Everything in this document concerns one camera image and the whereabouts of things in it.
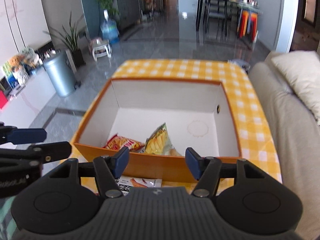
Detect red yellow snack bag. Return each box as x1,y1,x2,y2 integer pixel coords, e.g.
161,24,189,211
103,134,145,152

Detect yellow fries snack bag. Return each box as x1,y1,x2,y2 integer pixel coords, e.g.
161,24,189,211
144,123,182,157

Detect white breadstick snack packet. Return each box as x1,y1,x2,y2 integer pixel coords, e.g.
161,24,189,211
116,176,162,195

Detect white low cabinet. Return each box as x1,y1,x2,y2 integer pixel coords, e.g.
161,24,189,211
1,68,56,128

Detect yellow checkered tablecloth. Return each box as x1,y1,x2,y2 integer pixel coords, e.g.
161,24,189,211
71,59,281,190

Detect orange cardboard box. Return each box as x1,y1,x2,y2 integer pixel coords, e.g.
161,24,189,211
73,77,242,183

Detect grey metal trash bin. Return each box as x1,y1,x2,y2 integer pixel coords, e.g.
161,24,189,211
43,51,77,98

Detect beige sofa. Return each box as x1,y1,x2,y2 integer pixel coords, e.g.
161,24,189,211
249,51,319,239

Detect green potted plant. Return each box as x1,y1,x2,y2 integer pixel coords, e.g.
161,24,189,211
43,12,86,68

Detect small white stool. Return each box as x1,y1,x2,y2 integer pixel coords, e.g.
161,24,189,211
89,37,112,62

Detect white cushion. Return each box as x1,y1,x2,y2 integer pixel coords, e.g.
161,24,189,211
271,50,320,123

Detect blue water jug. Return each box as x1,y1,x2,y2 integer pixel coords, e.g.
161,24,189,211
100,9,119,44

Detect orange red stacked stools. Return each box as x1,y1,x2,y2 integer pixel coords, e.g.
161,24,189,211
237,9,258,43

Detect dark dining table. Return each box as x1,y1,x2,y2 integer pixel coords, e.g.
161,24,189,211
195,0,263,43

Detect black dining chair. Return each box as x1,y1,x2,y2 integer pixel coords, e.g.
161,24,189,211
204,0,229,36

